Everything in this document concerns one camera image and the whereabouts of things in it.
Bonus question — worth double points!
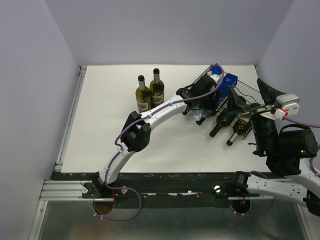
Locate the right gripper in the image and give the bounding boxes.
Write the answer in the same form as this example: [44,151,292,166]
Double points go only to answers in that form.
[225,77,290,155]

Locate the green wine bottle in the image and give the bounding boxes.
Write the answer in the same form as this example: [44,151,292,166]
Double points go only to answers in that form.
[182,110,190,116]
[195,116,206,126]
[209,109,236,138]

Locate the green bottle grey foil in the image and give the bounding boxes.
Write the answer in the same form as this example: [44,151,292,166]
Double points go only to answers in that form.
[226,117,252,146]

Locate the tall blue glass bottle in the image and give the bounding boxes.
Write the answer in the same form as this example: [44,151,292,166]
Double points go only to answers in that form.
[194,72,238,121]

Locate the tall green bottle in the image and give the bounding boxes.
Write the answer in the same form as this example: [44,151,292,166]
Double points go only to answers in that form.
[149,68,165,108]

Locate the dark green bottle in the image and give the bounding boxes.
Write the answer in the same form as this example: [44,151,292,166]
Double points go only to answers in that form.
[135,75,152,113]

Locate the short blue glass bottle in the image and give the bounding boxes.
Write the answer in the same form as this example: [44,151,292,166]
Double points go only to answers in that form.
[193,63,224,83]

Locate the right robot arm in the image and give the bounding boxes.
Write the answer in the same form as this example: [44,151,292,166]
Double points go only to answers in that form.
[228,78,320,216]

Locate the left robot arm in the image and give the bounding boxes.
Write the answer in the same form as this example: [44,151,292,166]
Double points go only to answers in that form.
[92,73,224,198]

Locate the black wire wine rack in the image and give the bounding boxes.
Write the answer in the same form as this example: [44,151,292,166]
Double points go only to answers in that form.
[206,72,263,128]

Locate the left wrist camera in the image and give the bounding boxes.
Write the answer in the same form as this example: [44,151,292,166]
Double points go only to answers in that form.
[207,71,222,85]

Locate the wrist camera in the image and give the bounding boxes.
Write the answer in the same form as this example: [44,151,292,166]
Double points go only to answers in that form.
[207,71,222,85]
[261,92,301,120]

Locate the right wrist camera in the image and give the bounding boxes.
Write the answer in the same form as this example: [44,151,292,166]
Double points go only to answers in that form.
[261,92,301,120]

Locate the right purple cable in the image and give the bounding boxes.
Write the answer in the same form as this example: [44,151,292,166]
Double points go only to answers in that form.
[282,114,320,176]

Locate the black mounting base plate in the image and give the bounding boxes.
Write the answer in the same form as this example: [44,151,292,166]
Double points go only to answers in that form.
[49,171,301,210]

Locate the aluminium rail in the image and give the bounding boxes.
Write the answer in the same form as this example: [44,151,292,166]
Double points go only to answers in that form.
[39,180,83,201]

